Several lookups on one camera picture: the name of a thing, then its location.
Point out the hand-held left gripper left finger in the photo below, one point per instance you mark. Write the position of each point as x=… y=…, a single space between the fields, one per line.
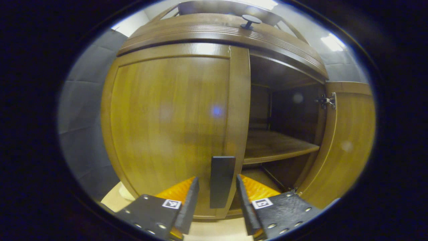
x=189 y=207

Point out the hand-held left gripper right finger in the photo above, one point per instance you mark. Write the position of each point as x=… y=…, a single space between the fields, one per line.
x=245 y=207

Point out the wooden cabinet door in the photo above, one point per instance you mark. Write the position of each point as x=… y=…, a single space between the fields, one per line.
x=351 y=150
x=167 y=117

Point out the wooden double-door shoe cabinet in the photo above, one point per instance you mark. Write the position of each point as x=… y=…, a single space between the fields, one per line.
x=287 y=110

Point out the metal door hinge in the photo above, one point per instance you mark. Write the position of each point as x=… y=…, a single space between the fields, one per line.
x=326 y=101
x=296 y=191

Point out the wooden inner shelf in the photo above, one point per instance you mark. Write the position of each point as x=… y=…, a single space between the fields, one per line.
x=274 y=147

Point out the small ceiling light panel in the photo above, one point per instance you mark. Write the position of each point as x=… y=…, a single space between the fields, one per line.
x=332 y=42

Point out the black round drawer knob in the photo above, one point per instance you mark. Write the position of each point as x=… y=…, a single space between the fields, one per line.
x=250 y=20

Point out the large ceiling light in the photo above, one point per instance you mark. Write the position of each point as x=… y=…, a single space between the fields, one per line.
x=264 y=4

